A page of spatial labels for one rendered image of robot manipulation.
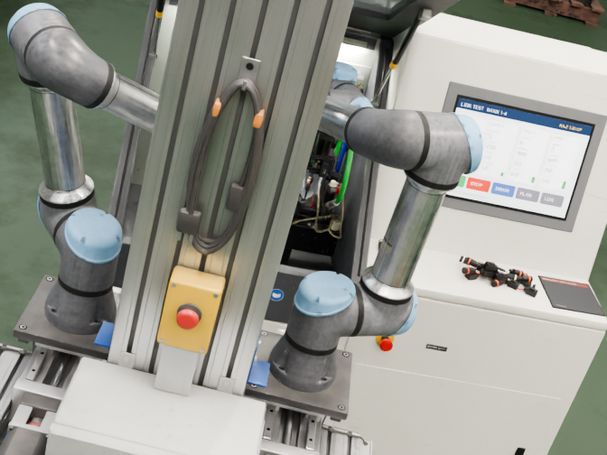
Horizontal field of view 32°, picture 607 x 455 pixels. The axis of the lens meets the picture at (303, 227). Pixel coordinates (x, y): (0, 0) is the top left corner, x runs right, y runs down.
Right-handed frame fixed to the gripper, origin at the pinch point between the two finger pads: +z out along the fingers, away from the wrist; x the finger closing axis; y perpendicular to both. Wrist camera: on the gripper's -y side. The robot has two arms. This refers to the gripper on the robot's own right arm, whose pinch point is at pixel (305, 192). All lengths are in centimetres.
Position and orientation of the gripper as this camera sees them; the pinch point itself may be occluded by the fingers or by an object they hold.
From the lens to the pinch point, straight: 266.4
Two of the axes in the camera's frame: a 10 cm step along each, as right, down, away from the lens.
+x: 9.7, 1.9, 1.6
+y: 0.5, 5.1, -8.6
